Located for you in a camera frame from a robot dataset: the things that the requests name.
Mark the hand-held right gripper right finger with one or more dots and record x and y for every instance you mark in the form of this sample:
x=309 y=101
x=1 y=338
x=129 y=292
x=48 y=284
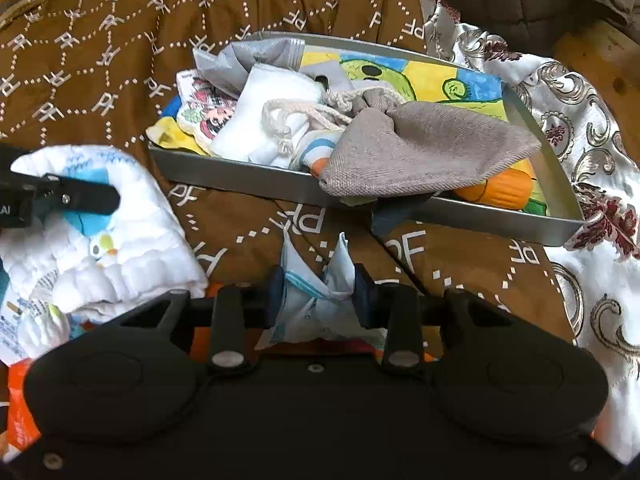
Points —
x=363 y=291

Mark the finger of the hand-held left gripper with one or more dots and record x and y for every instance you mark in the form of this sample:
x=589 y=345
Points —
x=85 y=195

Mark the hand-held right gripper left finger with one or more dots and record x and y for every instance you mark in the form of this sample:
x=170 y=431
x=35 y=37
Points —
x=276 y=286

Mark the white blue wrapper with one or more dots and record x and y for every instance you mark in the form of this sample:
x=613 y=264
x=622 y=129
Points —
x=320 y=310

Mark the white quilted printed cloth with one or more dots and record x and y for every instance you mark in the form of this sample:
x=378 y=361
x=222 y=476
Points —
x=145 y=240

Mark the metal tray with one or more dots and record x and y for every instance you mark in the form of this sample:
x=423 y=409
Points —
x=450 y=220

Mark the pink cartoon print cloth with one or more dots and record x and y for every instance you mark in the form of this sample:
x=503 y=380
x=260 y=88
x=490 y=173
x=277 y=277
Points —
x=205 y=110

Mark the white towel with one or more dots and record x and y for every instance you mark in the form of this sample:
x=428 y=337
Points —
x=270 y=110

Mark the grey face mask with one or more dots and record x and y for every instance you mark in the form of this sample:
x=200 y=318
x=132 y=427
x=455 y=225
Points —
x=235 y=62

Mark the brown printed striped blanket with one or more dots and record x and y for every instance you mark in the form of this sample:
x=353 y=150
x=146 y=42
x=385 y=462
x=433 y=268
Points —
x=100 y=60

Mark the striped sock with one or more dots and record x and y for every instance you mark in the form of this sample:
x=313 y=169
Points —
x=315 y=152

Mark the white tissue pack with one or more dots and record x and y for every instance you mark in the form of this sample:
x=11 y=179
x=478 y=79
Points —
x=10 y=330

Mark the orange plastic packet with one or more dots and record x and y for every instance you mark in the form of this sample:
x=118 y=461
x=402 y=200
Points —
x=20 y=410

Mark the floral satin quilt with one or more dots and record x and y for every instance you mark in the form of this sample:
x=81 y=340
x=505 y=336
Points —
x=590 y=285

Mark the wooden bed frame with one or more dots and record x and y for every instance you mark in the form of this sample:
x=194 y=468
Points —
x=600 y=65

